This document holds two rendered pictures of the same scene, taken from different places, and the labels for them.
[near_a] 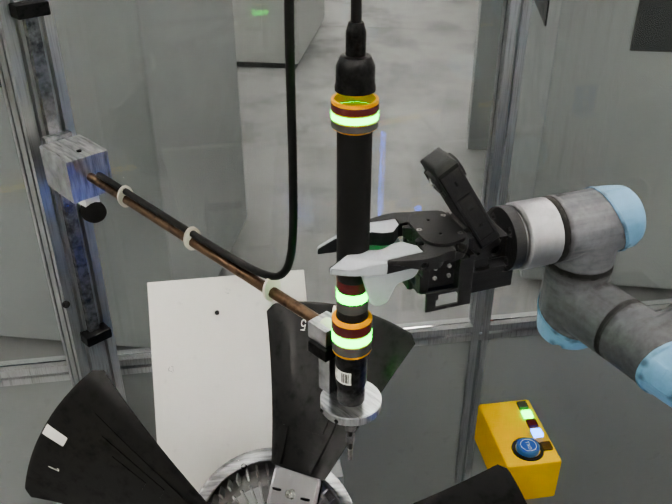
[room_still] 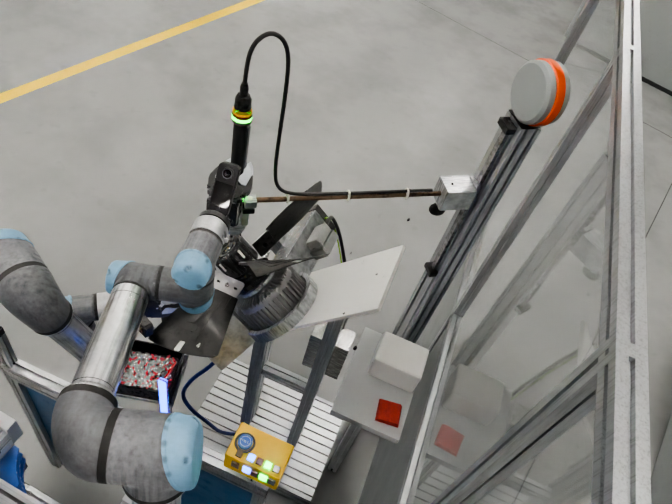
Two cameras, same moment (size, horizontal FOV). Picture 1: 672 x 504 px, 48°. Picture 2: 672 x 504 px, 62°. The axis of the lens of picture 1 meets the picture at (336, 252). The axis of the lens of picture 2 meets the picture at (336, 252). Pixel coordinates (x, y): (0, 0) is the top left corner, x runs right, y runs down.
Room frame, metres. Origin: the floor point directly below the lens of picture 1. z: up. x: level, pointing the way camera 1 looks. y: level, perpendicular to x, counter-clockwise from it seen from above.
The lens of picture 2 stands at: (1.20, -0.87, 2.56)
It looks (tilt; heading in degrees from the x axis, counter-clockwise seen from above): 48 degrees down; 106
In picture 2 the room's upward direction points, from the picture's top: 17 degrees clockwise
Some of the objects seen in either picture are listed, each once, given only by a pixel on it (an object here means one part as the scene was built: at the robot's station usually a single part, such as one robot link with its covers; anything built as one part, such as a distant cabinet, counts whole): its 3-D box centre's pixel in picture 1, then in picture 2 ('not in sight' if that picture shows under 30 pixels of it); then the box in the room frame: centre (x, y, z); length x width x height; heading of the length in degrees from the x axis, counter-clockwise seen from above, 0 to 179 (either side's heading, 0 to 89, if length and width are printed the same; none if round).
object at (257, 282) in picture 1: (189, 239); (349, 196); (0.87, 0.19, 1.54); 0.54 x 0.01 x 0.01; 44
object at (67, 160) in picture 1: (74, 166); (456, 192); (1.10, 0.42, 1.54); 0.10 x 0.07 x 0.08; 44
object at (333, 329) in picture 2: not in sight; (312, 387); (0.96, 0.17, 0.58); 0.09 x 0.04 x 1.15; 99
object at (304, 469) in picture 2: not in sight; (266, 427); (0.83, 0.15, 0.04); 0.62 x 0.46 x 0.08; 9
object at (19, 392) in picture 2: not in sight; (40, 424); (0.18, -0.45, 0.39); 0.04 x 0.04 x 0.78; 9
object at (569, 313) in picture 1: (582, 304); (188, 286); (0.73, -0.29, 1.54); 0.11 x 0.08 x 0.11; 28
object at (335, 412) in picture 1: (344, 368); (237, 212); (0.66, -0.01, 1.50); 0.09 x 0.07 x 0.10; 44
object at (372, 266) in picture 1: (377, 280); not in sight; (0.63, -0.04, 1.63); 0.09 x 0.03 x 0.06; 118
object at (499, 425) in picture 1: (515, 451); (258, 456); (1.00, -0.33, 1.02); 0.16 x 0.10 x 0.11; 9
